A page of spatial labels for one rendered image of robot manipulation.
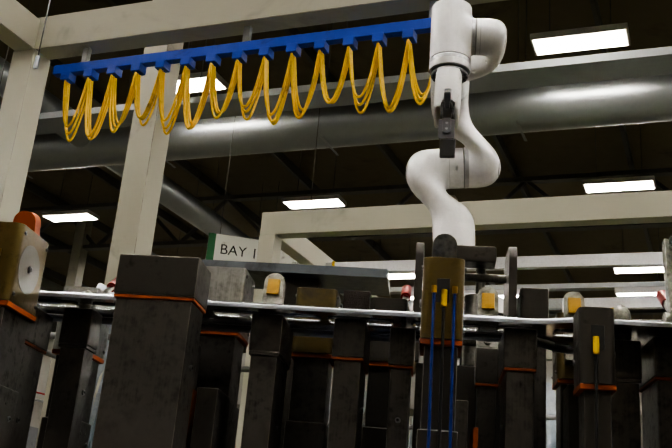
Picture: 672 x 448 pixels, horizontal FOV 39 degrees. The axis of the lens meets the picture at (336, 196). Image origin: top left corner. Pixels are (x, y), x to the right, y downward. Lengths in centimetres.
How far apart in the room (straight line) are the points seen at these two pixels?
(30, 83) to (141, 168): 417
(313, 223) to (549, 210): 209
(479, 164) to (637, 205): 561
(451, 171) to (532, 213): 567
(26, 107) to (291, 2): 171
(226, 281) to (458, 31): 70
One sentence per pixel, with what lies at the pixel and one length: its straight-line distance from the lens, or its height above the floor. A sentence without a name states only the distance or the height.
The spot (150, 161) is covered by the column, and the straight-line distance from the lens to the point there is 992.
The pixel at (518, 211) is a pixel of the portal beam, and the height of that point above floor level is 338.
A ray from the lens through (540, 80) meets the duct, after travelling 969.
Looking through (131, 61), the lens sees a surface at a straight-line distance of 554.
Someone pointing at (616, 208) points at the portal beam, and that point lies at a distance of 788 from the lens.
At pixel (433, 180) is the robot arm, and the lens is 228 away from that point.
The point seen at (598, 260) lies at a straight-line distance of 906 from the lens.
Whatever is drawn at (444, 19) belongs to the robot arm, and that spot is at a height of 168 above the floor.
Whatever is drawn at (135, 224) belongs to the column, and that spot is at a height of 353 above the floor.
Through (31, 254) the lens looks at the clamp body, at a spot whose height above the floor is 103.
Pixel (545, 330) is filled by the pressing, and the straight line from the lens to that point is 154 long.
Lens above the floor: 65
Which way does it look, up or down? 20 degrees up
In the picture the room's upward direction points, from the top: 5 degrees clockwise
